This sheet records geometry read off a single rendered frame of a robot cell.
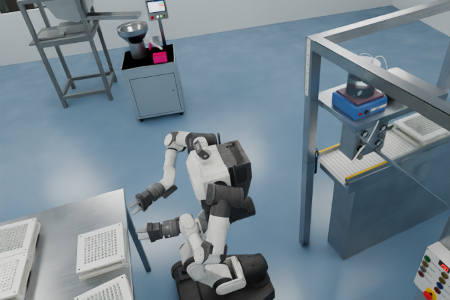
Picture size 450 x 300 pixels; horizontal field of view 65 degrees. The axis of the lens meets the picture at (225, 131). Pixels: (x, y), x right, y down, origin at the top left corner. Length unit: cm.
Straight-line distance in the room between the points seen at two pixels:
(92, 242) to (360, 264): 193
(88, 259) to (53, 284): 21
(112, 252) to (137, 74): 264
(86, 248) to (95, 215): 30
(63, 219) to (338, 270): 196
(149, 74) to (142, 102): 38
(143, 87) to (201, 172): 274
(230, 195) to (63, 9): 383
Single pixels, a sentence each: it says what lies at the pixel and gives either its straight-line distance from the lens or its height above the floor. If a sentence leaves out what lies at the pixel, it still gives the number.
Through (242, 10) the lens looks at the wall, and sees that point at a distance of 696.
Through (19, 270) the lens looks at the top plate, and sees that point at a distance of 220.
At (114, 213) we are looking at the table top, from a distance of 229.
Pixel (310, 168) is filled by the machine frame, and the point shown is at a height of 84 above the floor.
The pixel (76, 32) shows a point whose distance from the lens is 515.
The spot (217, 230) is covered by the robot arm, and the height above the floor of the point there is 120.
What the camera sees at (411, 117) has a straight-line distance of 150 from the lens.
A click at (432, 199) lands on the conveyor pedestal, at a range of 322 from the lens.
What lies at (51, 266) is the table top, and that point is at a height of 87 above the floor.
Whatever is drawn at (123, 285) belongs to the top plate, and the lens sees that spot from 188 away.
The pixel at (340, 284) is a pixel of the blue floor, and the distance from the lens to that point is 288.
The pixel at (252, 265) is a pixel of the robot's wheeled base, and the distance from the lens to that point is 251.
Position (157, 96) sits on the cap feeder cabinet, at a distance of 438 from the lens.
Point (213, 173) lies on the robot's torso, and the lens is 168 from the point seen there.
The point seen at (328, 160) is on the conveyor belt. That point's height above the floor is 92.
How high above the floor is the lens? 246
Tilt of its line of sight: 36 degrees down
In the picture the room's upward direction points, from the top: 7 degrees counter-clockwise
